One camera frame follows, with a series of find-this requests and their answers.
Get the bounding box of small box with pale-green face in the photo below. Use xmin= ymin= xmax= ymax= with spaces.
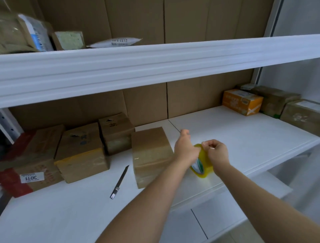
xmin=51 ymin=31 xmax=86 ymax=51

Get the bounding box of brown taped parcel box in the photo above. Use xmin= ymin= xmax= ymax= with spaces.
xmin=279 ymin=99 xmax=320 ymax=137
xmin=250 ymin=86 xmax=301 ymax=118

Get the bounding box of large taped parcel with label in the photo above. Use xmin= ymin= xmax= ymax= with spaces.
xmin=0 ymin=12 xmax=54 ymax=55

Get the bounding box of small white-labelled parcel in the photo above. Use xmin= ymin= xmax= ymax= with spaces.
xmin=236 ymin=82 xmax=258 ymax=91

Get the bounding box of white mailer bag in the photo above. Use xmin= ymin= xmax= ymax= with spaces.
xmin=86 ymin=37 xmax=143 ymax=49

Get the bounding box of person's right forearm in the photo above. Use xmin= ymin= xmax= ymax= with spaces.
xmin=212 ymin=162 xmax=320 ymax=243

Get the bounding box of person's left forearm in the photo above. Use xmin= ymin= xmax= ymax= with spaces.
xmin=94 ymin=156 xmax=193 ymax=243

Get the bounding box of person's left hand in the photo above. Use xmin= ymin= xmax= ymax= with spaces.
xmin=174 ymin=129 xmax=202 ymax=165

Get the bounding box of yellow packing tape roll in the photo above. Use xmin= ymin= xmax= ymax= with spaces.
xmin=189 ymin=143 xmax=214 ymax=179

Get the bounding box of cardboard box with yellow tape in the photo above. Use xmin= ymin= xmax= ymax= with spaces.
xmin=54 ymin=122 xmax=110 ymax=184

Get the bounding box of plain taped cardboard box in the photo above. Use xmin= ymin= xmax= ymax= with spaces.
xmin=131 ymin=127 xmax=176 ymax=190

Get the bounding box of small dark-marked cardboard box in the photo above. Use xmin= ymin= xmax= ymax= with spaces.
xmin=98 ymin=112 xmax=136 ymax=156

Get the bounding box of orange printed carton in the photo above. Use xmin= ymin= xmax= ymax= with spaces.
xmin=222 ymin=89 xmax=264 ymax=116

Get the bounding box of white shelf rack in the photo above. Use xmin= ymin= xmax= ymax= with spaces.
xmin=0 ymin=0 xmax=320 ymax=243

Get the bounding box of brown cardboard shelf backing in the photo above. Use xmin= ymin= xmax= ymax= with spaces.
xmin=9 ymin=0 xmax=275 ymax=131

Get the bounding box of silver utility knife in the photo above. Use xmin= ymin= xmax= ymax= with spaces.
xmin=110 ymin=165 xmax=130 ymax=200

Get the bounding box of person's right hand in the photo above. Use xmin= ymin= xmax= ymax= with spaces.
xmin=201 ymin=139 xmax=231 ymax=173

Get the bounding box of red-printed box with white label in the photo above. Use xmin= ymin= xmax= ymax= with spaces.
xmin=0 ymin=124 xmax=66 ymax=199

